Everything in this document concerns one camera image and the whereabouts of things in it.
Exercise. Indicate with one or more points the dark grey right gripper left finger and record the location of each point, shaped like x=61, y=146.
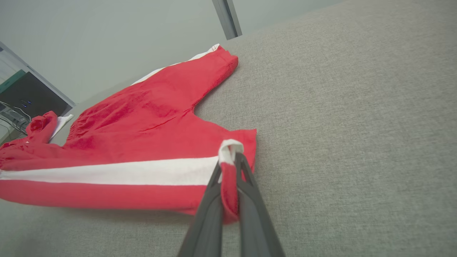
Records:
x=210, y=221

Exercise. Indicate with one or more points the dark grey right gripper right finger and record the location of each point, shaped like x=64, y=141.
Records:
x=255, y=228

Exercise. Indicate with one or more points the red shorts with white stripe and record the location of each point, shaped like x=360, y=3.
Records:
x=142, y=125

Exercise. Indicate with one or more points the red jersey with number 23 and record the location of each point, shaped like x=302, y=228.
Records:
x=41, y=125

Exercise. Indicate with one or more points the white garment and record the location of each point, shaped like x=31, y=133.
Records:
x=62, y=123

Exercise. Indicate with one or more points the black computer case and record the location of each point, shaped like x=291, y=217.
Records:
x=32, y=96

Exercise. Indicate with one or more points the grey vertical partition post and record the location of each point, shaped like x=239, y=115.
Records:
x=226, y=18

